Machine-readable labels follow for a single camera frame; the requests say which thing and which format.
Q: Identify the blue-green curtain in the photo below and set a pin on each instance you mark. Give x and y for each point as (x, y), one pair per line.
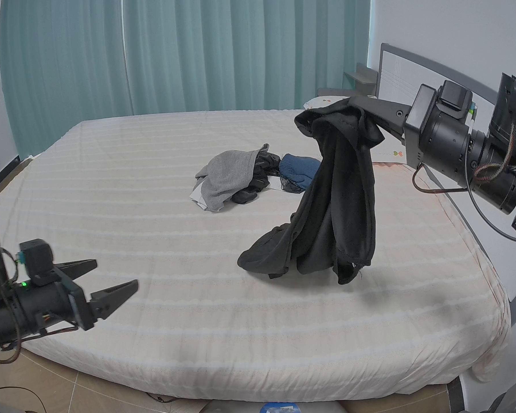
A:
(64, 41)
(241, 37)

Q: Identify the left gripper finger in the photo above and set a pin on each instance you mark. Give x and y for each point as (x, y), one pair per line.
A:
(109, 299)
(75, 269)

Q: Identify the grey bedside table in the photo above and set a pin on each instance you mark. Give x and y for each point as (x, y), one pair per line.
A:
(363, 78)

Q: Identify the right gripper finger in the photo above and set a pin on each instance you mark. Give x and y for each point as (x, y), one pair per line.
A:
(395, 132)
(387, 109)

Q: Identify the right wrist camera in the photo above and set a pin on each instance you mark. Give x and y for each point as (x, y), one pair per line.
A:
(453, 97)

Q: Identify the bed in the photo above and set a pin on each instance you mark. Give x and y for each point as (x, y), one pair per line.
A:
(155, 166)

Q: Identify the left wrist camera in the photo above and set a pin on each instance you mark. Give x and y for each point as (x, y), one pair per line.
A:
(36, 258)

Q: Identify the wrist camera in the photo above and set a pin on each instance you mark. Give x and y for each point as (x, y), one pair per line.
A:
(36, 258)
(453, 97)

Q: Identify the black garment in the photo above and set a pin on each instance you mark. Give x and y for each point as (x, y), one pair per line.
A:
(348, 187)

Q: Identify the white printed pillow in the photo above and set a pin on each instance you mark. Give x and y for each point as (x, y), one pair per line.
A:
(327, 101)

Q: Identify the pile of clothes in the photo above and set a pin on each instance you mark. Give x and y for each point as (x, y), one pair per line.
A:
(228, 174)

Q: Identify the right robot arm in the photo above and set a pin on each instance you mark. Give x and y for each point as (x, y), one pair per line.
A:
(499, 179)

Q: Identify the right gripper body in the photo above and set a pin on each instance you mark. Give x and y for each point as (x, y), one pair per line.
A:
(445, 149)

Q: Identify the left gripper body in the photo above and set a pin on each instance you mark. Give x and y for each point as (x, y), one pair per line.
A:
(47, 306)

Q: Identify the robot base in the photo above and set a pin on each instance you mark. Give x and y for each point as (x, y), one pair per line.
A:
(241, 407)

